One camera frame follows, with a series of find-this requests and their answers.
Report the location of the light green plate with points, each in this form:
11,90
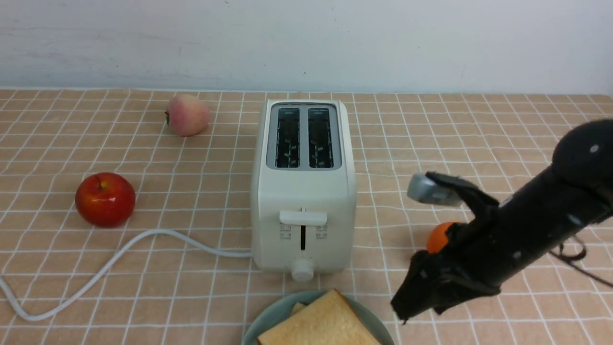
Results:
281,310

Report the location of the checkered orange tablecloth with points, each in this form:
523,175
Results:
165,292

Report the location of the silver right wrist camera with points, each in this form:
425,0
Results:
434,188

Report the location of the pink peach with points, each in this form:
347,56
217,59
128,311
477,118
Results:
186,115

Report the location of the white two-slot toaster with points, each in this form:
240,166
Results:
303,189

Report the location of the orange persimmon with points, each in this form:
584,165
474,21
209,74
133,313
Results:
438,239

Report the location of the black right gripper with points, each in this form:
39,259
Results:
436,281

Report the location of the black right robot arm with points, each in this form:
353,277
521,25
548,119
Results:
504,238

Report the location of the toast slice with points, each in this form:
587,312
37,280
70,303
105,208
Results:
329,320
297,308

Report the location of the red apple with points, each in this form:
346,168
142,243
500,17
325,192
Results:
105,200

